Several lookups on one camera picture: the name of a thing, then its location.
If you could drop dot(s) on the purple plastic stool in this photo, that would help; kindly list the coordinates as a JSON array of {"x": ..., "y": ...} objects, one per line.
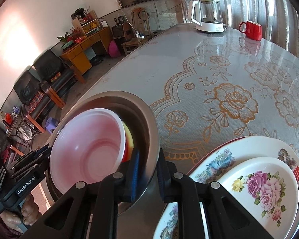
[{"x": 51, "y": 124}]

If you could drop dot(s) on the white glass electric kettle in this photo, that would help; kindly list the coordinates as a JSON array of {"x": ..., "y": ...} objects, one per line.
[{"x": 206, "y": 16}]

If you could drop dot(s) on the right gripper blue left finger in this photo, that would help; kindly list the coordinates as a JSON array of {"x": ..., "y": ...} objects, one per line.
[{"x": 131, "y": 177}]

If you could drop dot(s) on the wooden shelf with items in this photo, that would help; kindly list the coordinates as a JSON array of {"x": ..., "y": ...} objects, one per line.
[{"x": 85, "y": 21}]

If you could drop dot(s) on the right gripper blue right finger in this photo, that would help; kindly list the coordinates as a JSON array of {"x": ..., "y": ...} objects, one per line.
[{"x": 165, "y": 170}]

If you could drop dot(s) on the beige window curtain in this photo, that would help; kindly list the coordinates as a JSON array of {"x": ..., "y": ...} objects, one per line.
[{"x": 279, "y": 19}]

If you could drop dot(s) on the large stainless steel basin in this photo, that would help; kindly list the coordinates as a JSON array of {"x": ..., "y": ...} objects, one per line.
[{"x": 138, "y": 117}]

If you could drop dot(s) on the orange wooden desk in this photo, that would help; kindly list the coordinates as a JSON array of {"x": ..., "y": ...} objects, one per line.
[{"x": 77, "y": 58}]

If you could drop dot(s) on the yellow plastic bowl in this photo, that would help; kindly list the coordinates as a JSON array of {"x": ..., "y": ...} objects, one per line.
[{"x": 129, "y": 143}]

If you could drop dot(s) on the pink ball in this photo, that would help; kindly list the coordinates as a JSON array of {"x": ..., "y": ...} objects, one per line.
[{"x": 113, "y": 49}]

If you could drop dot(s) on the person's left hand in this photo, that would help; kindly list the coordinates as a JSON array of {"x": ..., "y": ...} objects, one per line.
[{"x": 30, "y": 214}]

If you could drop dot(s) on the red ceramic mug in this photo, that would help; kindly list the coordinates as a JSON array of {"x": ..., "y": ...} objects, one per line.
[{"x": 251, "y": 29}]

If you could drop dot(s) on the red plastic bowl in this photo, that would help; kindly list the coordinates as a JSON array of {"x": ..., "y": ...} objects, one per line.
[{"x": 90, "y": 147}]

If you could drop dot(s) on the wooden chair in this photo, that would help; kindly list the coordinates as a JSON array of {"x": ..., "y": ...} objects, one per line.
[{"x": 141, "y": 29}]

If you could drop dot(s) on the black leather armchair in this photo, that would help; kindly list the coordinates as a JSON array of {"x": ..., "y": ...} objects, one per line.
[
  {"x": 55, "y": 71},
  {"x": 34, "y": 101}
]

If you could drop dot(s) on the small white rose plate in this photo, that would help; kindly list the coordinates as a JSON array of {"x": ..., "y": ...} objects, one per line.
[{"x": 268, "y": 189}]

